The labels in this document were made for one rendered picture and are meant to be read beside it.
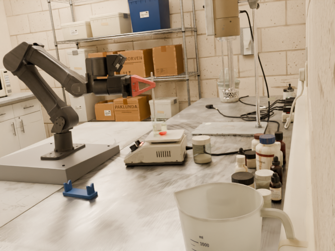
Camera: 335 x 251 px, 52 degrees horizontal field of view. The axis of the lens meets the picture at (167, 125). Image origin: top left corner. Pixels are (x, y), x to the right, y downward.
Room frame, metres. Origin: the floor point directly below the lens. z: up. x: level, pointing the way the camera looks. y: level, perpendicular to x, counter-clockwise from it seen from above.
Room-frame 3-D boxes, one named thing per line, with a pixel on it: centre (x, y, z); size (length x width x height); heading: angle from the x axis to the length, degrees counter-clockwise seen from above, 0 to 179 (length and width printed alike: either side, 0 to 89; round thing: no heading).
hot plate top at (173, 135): (1.13, 0.01, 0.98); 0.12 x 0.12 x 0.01; 79
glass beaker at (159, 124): (1.14, 0.03, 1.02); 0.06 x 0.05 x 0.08; 23
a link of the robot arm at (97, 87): (1.17, 0.20, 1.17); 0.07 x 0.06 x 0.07; 81
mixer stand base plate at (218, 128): (1.45, -0.27, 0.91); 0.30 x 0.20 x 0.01; 68
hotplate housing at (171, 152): (1.14, 0.04, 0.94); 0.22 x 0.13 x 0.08; 79
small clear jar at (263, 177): (0.80, -0.23, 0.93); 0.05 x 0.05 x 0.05
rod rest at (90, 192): (0.90, 0.26, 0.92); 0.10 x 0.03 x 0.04; 62
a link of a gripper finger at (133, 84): (1.16, 0.07, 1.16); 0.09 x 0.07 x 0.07; 81
